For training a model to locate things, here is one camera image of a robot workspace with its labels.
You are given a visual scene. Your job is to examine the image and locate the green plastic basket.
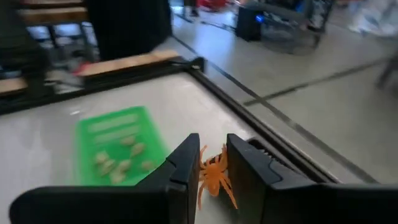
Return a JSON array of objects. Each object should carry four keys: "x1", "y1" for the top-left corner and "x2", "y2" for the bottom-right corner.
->
[{"x1": 73, "y1": 105, "x2": 171, "y2": 187}]

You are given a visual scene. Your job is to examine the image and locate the dark cluttered desk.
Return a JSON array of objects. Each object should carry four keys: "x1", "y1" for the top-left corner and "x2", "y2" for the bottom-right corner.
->
[{"x1": 261, "y1": 0, "x2": 331, "y2": 56}]

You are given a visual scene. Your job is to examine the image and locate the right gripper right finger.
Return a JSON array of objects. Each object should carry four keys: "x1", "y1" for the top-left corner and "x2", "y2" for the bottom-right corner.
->
[{"x1": 226, "y1": 133, "x2": 317, "y2": 224}]

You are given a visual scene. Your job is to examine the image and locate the orange plastic spider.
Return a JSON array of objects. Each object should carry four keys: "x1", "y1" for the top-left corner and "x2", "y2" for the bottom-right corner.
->
[{"x1": 196, "y1": 143, "x2": 239, "y2": 211}]

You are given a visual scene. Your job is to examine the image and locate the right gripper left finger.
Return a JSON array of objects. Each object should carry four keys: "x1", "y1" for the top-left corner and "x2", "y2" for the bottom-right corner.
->
[{"x1": 136, "y1": 133, "x2": 201, "y2": 224}]

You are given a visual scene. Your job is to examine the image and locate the black box with blue light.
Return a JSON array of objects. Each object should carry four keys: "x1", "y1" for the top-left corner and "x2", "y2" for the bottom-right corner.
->
[{"x1": 235, "y1": 6, "x2": 266, "y2": 42}]

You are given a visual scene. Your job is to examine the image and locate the black device with blue light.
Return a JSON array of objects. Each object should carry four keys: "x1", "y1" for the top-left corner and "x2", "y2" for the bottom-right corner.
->
[{"x1": 86, "y1": 0, "x2": 174, "y2": 60}]

